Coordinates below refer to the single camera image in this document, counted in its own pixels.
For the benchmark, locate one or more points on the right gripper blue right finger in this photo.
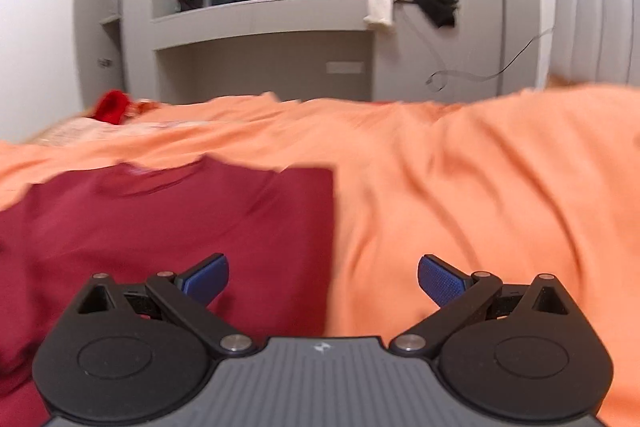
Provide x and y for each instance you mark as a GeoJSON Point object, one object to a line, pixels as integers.
{"type": "Point", "coordinates": [463, 300]}

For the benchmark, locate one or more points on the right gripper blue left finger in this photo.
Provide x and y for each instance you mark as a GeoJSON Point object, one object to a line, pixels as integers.
{"type": "Point", "coordinates": [183, 299]}

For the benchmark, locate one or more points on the dark red long-sleeve sweater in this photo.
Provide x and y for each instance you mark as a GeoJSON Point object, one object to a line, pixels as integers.
{"type": "Point", "coordinates": [274, 227]}

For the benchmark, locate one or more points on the orange bed duvet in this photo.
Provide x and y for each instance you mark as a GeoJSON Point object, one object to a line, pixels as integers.
{"type": "Point", "coordinates": [535, 182]}

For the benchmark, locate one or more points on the orange patterned cloth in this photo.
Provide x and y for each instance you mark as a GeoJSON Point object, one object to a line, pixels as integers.
{"type": "Point", "coordinates": [138, 108]}

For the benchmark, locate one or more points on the floral patterned pillow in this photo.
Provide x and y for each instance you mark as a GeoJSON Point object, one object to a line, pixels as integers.
{"type": "Point", "coordinates": [83, 129]}

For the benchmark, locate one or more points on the bright red knit hat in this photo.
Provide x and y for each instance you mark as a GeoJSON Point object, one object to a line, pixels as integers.
{"type": "Point", "coordinates": [112, 108]}

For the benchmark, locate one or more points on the grey built-in wardrobe unit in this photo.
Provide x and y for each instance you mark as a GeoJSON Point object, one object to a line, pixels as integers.
{"type": "Point", "coordinates": [283, 46]}

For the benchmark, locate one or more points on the black garment on desk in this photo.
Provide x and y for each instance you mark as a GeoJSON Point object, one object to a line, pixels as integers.
{"type": "Point", "coordinates": [441, 13]}

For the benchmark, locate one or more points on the grey padded wooden headboard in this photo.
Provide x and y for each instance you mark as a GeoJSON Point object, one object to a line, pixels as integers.
{"type": "Point", "coordinates": [594, 41]}

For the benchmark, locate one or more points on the open grey wardrobe door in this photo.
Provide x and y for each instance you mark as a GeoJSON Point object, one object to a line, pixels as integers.
{"type": "Point", "coordinates": [98, 53]}

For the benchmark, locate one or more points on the white wall socket plate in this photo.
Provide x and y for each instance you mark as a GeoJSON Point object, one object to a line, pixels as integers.
{"type": "Point", "coordinates": [344, 68]}

